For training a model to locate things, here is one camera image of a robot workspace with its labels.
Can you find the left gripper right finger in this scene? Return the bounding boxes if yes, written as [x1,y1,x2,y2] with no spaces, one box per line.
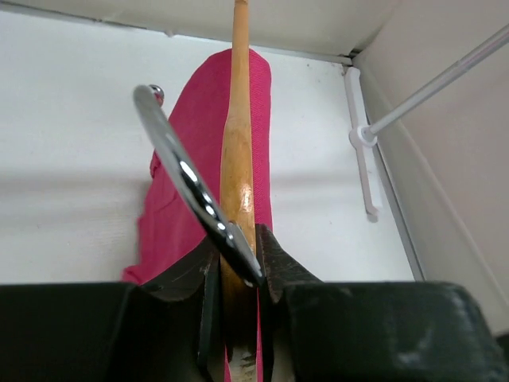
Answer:
[256,224,508,381]

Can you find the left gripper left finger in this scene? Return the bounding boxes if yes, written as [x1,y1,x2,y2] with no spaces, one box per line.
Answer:
[1,239,221,381]

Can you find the pink trousers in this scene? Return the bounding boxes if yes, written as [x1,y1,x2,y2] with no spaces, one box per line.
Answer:
[121,48,275,382]

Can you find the wooden clothes hanger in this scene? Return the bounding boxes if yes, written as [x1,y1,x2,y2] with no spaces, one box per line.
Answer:
[133,1,263,381]

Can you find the white metal clothes rack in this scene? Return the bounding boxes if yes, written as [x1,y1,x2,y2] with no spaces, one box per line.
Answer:
[344,26,508,219]

